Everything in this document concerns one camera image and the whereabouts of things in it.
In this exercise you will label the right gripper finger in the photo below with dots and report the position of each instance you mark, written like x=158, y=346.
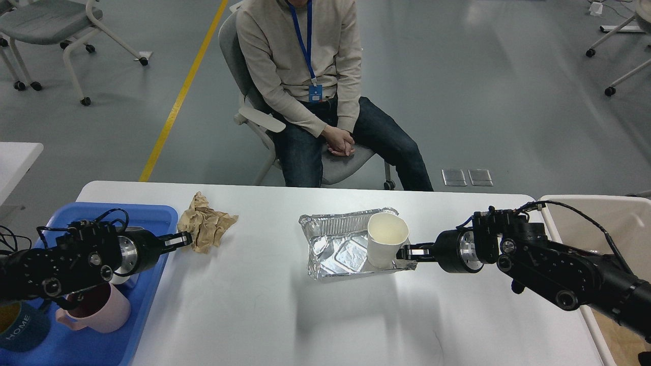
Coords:
x=416, y=252

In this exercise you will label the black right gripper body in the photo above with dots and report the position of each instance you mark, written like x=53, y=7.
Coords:
x=455, y=252

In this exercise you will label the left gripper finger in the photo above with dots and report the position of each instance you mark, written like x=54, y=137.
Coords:
x=177, y=237
x=172, y=244

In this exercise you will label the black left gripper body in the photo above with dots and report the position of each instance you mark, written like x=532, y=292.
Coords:
x=140, y=250

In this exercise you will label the brown paper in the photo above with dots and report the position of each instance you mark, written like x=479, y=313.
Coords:
x=624, y=345
x=205, y=225

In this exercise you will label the white paper cup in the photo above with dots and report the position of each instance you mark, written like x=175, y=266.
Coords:
x=387, y=232

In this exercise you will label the pink ribbed mug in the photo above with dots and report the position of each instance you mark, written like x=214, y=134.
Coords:
x=103, y=308

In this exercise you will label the aluminium foil tray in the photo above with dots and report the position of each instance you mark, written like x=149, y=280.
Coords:
x=337, y=246

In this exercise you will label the stainless steel rectangular container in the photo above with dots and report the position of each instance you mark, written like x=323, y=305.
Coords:
x=129, y=280

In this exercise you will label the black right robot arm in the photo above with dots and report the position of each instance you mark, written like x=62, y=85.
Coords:
x=573, y=250

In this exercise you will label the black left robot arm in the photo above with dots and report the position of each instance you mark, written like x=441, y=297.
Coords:
x=80, y=257

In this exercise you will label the left metal floor plate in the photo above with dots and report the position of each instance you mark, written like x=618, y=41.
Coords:
x=453, y=177

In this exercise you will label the metal floor plate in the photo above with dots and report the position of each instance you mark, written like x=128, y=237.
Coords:
x=480, y=177
x=453, y=177

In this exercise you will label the right metal floor plate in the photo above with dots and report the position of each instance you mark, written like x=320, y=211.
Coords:
x=480, y=177

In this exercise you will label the grey office chair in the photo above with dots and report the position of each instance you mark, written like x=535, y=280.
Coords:
x=255, y=113

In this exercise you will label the blue plastic tray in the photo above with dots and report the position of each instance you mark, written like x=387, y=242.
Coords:
x=63, y=346

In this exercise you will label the dark blue HOME mug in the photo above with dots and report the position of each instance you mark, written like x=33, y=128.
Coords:
x=23, y=327

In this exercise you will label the white side table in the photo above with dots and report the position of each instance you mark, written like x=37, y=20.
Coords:
x=16, y=159

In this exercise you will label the beige plastic bin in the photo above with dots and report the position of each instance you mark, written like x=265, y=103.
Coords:
x=627, y=219

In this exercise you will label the brown paper in bin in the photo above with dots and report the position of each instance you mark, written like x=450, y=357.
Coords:
x=624, y=345

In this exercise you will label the seated person beige sweater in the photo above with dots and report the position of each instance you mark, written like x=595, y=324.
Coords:
x=344, y=118

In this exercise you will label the chair legs top right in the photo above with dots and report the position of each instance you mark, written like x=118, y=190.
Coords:
x=642, y=16

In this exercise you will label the grey chair top left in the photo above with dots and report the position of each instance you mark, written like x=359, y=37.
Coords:
x=53, y=22

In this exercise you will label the blue lanyard badge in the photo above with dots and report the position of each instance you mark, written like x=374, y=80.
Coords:
x=315, y=90

